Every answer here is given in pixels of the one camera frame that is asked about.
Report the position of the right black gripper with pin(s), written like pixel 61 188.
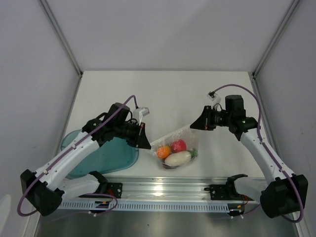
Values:
pixel 204 122

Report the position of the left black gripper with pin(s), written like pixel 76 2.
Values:
pixel 139 139

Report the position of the green orange mango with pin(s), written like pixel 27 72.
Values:
pixel 163 152

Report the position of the clear zip top bag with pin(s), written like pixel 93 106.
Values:
pixel 185 133

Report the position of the bright red tomato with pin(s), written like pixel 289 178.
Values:
pixel 178 146

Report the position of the white radish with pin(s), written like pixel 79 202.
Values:
pixel 180 158

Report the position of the dark red apple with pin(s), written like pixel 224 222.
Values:
pixel 169 167

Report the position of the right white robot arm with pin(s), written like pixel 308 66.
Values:
pixel 285 193

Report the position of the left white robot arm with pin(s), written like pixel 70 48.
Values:
pixel 46 188

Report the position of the teal plastic tray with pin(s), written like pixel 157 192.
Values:
pixel 114 155

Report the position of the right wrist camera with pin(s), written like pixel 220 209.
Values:
pixel 234 104

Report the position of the aluminium mounting rail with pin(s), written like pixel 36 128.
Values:
pixel 145 187

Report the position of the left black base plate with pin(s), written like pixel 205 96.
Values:
pixel 106 190

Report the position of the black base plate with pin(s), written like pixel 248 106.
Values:
pixel 225 192
pixel 106 190

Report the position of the white slotted cable duct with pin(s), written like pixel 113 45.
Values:
pixel 163 206

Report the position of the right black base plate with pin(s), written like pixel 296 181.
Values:
pixel 225 192

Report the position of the left aluminium frame post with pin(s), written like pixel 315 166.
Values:
pixel 60 35

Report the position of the aluminium frame post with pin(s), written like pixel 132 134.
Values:
pixel 60 35
pixel 283 24

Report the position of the right aluminium frame post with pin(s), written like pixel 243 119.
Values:
pixel 283 24

